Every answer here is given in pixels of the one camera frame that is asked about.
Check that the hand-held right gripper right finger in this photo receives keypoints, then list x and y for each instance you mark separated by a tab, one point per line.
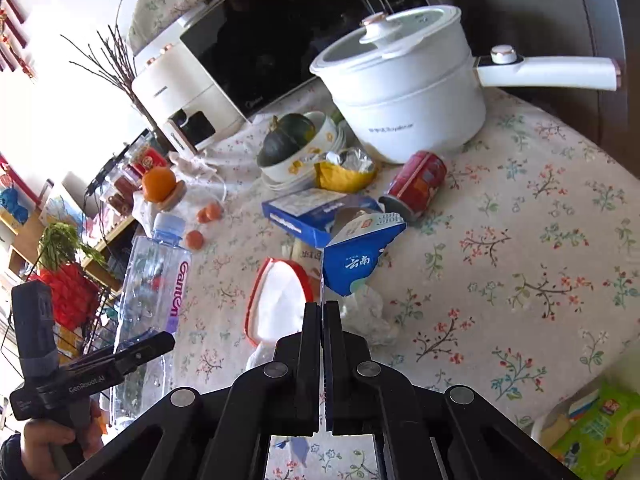
334	340

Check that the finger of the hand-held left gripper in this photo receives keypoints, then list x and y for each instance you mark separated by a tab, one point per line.
150	346

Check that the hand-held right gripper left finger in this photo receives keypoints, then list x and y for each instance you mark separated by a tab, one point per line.
311	340

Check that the clear plastic water bottle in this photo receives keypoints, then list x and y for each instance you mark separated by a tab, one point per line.
150	270

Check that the blue milk carton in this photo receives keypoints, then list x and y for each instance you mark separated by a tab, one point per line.
360	255

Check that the red drink can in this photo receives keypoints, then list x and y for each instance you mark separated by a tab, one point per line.
417	180

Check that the person's left hand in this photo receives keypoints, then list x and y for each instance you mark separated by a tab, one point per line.
40	440

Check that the crumpled clear plastic wrap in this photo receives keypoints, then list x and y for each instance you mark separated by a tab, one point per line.
370	315

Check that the red plant pot wrap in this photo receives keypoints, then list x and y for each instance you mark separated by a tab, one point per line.
70	295

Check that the red rimmed white tissue pack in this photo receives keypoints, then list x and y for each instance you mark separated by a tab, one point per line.
280	295

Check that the cream paper wrapper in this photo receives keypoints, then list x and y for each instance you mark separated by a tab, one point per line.
305	255

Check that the green potted plant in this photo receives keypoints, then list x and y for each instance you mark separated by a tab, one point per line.
65	247

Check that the wooden shelf unit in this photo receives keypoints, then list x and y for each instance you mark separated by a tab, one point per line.
22	240

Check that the small orange fruit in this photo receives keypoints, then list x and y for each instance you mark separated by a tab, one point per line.
195	239
202	215
215	210

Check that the framed picture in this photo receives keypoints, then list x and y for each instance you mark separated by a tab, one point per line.
62	210

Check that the blue toy figure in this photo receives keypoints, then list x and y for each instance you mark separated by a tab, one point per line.
12	207

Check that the blue and white cardboard box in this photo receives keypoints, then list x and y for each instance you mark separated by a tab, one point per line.
305	215

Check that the round wooden lid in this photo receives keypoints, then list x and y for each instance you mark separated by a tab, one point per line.
172	200

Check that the white shallow dish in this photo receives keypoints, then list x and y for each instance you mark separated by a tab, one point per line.
336	146
286	189
280	184

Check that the yellow foil snack wrapper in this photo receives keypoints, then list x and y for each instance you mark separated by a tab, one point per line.
345	177

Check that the clear plastic storage box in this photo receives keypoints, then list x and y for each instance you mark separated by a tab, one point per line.
107	170

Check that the red label packet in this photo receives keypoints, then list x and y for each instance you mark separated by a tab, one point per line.
147	160

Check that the white bowl with yellow flowers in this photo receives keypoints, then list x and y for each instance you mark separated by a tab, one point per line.
320	147

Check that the dark green squash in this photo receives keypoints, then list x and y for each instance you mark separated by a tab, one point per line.
282	142

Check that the green vegetable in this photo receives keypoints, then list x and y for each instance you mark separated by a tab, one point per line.
337	115

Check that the white electric cooking pot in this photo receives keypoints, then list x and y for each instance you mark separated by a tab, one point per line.
410	110

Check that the white air fryer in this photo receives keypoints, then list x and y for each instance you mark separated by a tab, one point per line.
165	85

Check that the dried bare branches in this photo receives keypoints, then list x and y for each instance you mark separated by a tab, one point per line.
112	77

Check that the green wet wipes pack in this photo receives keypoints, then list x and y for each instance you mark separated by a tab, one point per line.
605	440

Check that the white rimmed glass pot lid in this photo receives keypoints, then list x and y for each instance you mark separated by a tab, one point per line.
390	50

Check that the black door microwave oven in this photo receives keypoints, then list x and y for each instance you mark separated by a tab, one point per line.
260	45

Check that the red hanging decorations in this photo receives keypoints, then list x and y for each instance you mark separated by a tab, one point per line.
12	25

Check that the grey upholstered chair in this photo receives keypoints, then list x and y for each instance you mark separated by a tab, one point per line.
525	5

